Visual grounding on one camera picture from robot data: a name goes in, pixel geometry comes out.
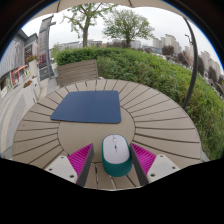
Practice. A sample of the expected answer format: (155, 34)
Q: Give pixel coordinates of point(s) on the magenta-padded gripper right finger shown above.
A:
(161, 166)

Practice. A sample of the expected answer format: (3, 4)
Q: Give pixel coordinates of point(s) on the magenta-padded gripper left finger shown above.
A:
(63, 167)

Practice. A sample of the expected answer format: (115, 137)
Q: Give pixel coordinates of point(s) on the white and teal computer mouse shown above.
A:
(115, 151)

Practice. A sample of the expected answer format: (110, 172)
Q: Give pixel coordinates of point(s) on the dark blue mouse pad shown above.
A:
(88, 106)

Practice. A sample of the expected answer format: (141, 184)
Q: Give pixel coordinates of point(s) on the white planter box with flowers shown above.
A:
(30, 96)
(33, 68)

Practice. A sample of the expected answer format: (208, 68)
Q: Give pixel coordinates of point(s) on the brown slatted wooden chair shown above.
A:
(78, 71)

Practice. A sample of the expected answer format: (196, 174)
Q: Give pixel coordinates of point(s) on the dark curved parasol pole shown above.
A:
(193, 73)

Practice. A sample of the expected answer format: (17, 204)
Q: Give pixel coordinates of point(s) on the grey shopfront building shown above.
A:
(13, 56)

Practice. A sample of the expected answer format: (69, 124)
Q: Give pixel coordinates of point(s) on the tall grey sign pillar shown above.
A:
(44, 46)

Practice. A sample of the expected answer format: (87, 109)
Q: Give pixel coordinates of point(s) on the group of apartment buildings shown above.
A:
(170, 40)

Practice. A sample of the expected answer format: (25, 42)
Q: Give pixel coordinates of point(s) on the thin-trunk sparse tree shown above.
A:
(85, 35)

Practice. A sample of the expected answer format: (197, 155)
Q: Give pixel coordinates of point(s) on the round-crowned leafy tree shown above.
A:
(128, 25)

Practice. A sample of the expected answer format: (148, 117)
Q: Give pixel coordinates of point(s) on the beige parasol canopy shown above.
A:
(93, 2)

